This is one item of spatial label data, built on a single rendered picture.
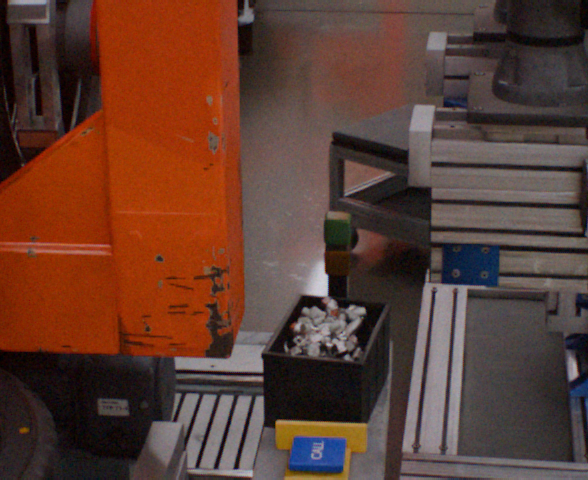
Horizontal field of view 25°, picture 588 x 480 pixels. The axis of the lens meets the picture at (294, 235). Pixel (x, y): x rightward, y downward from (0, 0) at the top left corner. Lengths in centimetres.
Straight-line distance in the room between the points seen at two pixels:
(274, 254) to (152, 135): 182
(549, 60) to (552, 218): 24
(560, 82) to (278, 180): 220
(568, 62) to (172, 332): 69
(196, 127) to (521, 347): 107
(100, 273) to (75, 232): 7
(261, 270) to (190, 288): 164
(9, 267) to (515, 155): 76
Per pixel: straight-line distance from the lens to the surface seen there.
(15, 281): 191
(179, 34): 174
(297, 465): 174
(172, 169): 180
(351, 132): 345
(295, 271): 347
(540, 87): 201
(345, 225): 200
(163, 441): 197
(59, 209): 188
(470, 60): 252
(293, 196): 399
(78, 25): 228
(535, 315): 278
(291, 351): 183
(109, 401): 219
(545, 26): 200
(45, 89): 210
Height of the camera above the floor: 139
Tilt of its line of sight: 22 degrees down
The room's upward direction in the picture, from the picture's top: 1 degrees counter-clockwise
